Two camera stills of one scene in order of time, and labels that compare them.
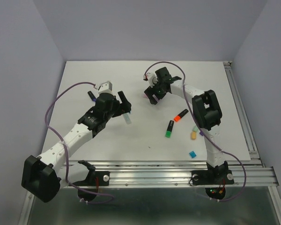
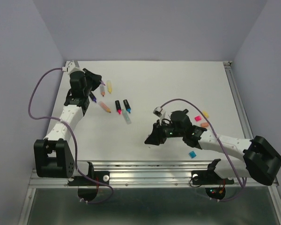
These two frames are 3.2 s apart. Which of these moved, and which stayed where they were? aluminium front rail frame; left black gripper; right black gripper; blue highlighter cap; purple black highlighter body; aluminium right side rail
Moved: right black gripper; left black gripper
Stayed: aluminium front rail frame; purple black highlighter body; blue highlighter cap; aluminium right side rail
